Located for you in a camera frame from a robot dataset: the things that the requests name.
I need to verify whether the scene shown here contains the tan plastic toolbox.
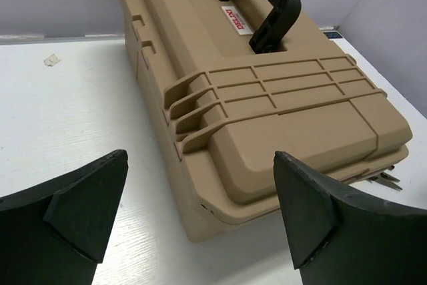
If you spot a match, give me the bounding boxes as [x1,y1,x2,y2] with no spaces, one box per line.
[120,0,412,243]

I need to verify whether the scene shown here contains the small tape scrap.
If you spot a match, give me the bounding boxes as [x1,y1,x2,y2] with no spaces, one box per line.
[44,54,61,67]

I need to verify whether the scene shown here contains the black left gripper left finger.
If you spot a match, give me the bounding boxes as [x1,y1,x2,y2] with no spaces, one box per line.
[1,150,129,284]

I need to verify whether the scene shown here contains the yellow needle-nose pliers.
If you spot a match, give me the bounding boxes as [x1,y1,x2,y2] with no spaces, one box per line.
[368,165,403,192]

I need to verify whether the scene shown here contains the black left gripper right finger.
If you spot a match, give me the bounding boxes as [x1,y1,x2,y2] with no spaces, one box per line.
[274,152,426,284]

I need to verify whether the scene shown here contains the blue label sticker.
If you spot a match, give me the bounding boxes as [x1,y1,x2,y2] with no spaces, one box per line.
[323,31,343,39]

